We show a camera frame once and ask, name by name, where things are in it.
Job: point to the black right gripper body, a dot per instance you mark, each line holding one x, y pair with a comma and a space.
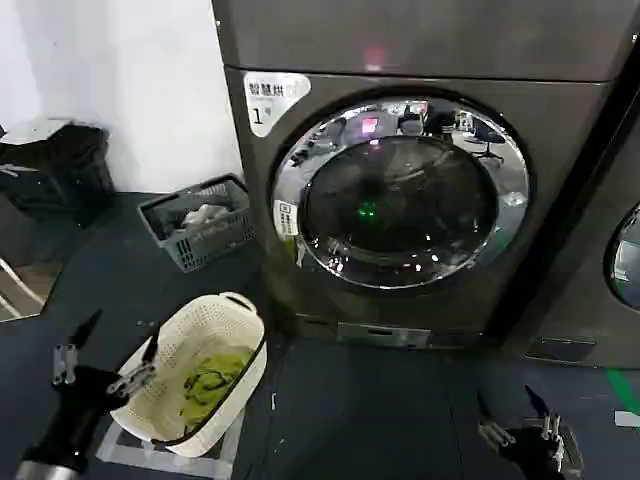
532, 455

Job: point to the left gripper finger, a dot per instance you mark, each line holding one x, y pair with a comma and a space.
65, 362
135, 376

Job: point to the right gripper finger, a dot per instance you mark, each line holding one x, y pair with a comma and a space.
550, 427
495, 431

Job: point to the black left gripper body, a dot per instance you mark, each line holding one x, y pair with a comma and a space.
75, 405

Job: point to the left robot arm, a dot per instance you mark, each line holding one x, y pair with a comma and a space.
45, 470

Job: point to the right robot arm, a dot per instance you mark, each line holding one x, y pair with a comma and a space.
571, 447

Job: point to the clear plastic platform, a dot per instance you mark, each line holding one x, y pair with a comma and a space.
125, 447

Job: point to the brown cardboard box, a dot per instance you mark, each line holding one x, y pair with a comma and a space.
25, 290

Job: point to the green garment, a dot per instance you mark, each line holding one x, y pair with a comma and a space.
220, 380

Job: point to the green floor tape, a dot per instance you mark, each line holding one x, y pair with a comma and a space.
625, 382

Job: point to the white perforated laundry basket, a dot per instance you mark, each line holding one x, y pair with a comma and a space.
210, 320

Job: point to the grey plastic basket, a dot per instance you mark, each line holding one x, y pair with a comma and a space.
210, 245

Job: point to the white cloth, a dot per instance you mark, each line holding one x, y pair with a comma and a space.
205, 215

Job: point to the round glass dryer door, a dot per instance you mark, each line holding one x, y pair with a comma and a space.
625, 260
400, 200

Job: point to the black plastic crate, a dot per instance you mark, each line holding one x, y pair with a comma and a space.
65, 170

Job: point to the grey dryer with white label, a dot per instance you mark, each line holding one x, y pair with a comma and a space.
400, 45

